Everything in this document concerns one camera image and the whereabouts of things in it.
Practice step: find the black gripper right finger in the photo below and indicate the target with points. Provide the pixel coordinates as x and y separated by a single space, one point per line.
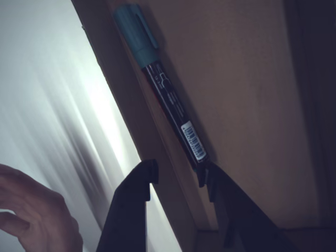
244 225

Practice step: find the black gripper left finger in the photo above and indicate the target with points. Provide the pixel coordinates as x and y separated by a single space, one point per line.
128 210

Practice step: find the black marker with green cap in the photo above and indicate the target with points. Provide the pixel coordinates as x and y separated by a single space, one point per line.
168 99

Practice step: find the person's right hand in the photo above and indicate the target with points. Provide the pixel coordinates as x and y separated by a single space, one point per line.
31 223

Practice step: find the brown cardboard box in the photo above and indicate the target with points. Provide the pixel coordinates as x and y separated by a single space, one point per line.
236 78

